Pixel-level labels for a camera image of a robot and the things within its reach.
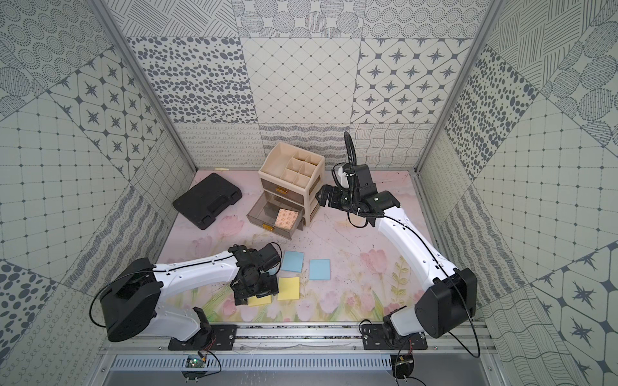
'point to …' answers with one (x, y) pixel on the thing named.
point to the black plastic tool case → (200, 203)
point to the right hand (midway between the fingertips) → (328, 201)
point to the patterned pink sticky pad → (286, 219)
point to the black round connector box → (402, 365)
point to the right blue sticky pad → (319, 269)
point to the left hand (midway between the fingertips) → (271, 301)
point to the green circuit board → (195, 361)
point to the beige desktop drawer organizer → (294, 175)
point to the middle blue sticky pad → (293, 261)
